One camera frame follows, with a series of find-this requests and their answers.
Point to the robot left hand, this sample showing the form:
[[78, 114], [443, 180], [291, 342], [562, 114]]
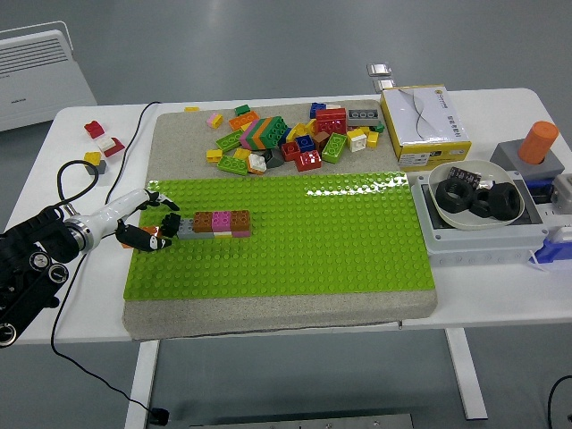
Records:
[[116, 207]]

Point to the orange long building brick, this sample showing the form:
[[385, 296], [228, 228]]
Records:
[[152, 230]]

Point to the black square building brick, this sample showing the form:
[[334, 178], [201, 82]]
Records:
[[171, 224]]

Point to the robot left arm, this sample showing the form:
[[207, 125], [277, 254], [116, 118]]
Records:
[[31, 250]]

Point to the yellow small brick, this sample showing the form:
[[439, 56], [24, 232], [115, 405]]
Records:
[[92, 156], [214, 155], [241, 154], [372, 139]]

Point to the dark red sloped brick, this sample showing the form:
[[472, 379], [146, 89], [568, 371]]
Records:
[[117, 147]]

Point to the white small brick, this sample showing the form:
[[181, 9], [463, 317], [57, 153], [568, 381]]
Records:
[[106, 143]]

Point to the light grey square brick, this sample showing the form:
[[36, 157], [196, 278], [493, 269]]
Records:
[[187, 228]]

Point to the red small brick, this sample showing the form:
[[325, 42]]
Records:
[[95, 129]]

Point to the brown square brick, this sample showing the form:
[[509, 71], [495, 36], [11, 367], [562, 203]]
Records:
[[240, 219], [203, 221]]

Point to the dark grey flat brick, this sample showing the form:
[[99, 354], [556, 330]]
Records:
[[204, 235]]

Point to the magenta square brick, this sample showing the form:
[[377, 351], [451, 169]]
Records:
[[221, 220]]

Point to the yellow and white flat brick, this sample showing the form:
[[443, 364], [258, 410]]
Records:
[[223, 235]]

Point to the light green long brick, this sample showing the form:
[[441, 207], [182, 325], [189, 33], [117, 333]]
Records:
[[229, 140], [334, 147], [232, 165]]

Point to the pink flat brick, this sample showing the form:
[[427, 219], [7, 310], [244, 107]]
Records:
[[241, 233]]

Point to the pink and yellow brick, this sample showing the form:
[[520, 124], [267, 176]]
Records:
[[214, 120]]

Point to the white and orange brick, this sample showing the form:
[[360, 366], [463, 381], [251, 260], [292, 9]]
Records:
[[257, 163]]

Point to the dark green small brick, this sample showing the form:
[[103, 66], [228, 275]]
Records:
[[379, 127], [242, 110]]

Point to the dark grey sloped brick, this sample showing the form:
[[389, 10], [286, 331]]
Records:
[[273, 158]]

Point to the striped multicolour brick stack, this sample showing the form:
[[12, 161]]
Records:
[[263, 132]]

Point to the green studded baseplate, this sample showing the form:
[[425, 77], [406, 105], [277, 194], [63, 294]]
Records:
[[290, 250]]

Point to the red square brick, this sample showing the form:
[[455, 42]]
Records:
[[290, 151], [308, 161]]

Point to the blue square brick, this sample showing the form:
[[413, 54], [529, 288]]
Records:
[[316, 109], [306, 143]]

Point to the brown small brick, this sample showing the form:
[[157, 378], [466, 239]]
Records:
[[319, 139]]

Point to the large red brick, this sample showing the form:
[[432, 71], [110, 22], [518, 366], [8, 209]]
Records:
[[331, 120]]

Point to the grey long brick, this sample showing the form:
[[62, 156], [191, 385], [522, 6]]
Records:
[[363, 117]]

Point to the white panel heater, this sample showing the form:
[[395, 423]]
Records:
[[40, 76]]

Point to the white table leg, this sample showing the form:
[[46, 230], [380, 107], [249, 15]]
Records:
[[467, 375], [143, 384]]

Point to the grey-beige mat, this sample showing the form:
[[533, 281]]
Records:
[[268, 317]]

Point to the black plug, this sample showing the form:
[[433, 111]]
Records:
[[159, 416]]

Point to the silver floor socket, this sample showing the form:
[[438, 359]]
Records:
[[379, 69], [385, 85]]

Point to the yellow and white cardboard box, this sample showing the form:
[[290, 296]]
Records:
[[424, 127]]

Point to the large black nut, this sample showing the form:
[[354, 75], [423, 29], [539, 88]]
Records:
[[453, 195], [506, 202]]

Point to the dark circuit board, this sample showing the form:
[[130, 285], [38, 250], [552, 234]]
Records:
[[465, 175]]

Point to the small black nut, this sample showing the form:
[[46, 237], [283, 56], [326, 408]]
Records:
[[481, 205]]

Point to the light grey junction box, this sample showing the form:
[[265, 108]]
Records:
[[482, 243]]

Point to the white bowl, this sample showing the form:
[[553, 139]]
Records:
[[486, 167]]

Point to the grey block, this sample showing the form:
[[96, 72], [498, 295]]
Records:
[[509, 156]]

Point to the dark blue block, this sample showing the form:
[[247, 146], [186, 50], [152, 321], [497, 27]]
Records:
[[538, 190]]

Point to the white zip tie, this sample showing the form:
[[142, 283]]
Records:
[[536, 263]]

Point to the orange cylinder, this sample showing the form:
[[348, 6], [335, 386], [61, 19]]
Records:
[[537, 142]]

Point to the blue-violet plastic part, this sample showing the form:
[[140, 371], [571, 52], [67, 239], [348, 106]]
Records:
[[554, 250]]

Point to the grey connector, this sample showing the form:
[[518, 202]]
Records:
[[563, 190]]

